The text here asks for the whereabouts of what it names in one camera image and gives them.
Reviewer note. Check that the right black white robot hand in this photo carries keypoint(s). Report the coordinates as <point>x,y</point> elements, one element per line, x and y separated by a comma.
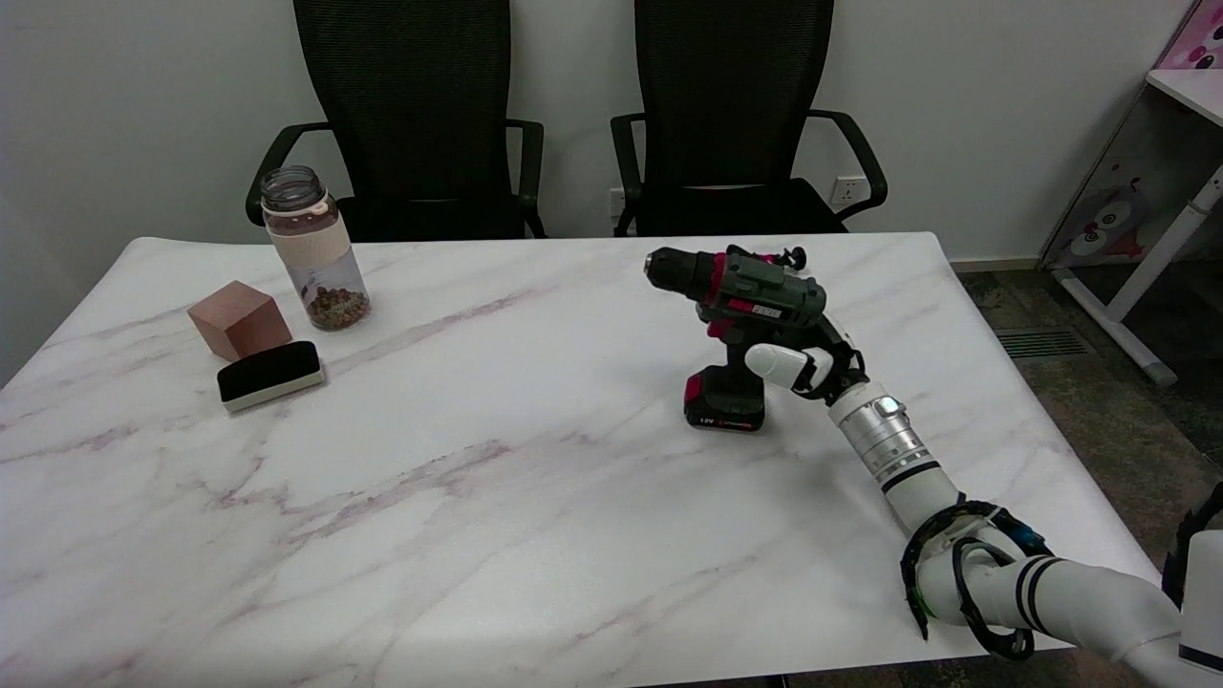
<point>788,365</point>

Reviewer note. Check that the green red power screwdriver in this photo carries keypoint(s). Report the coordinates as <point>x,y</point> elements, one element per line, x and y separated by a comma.
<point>745,296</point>

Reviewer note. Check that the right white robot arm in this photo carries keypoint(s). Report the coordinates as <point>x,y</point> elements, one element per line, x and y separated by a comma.
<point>1003,573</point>

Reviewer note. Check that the small black knobbed object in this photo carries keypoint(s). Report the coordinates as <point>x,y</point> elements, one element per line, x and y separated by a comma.
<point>793,256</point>

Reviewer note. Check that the dark floor vent grille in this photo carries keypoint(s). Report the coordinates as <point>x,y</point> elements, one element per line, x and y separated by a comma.
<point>1041,343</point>

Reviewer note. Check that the black mesh office chair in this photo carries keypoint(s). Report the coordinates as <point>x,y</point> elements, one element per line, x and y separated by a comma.
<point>411,115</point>
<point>731,115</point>

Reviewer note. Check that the cartoon printed partition panel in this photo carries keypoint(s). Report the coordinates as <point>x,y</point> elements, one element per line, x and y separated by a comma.
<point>1108,225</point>

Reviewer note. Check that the white desk with leg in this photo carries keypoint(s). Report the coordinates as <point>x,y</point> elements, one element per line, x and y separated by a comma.
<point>1161,253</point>

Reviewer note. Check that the clear bottle with nuts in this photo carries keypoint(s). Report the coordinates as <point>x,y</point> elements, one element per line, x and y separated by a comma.
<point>320,263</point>

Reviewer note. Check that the black white board eraser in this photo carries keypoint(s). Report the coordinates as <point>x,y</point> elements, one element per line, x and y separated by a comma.
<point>268,371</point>

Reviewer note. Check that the brown wooden cube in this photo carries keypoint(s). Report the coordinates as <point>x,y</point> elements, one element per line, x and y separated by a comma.
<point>239,320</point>

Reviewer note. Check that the white wall socket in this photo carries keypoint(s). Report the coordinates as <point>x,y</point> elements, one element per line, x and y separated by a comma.
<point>616,203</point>
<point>848,191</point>

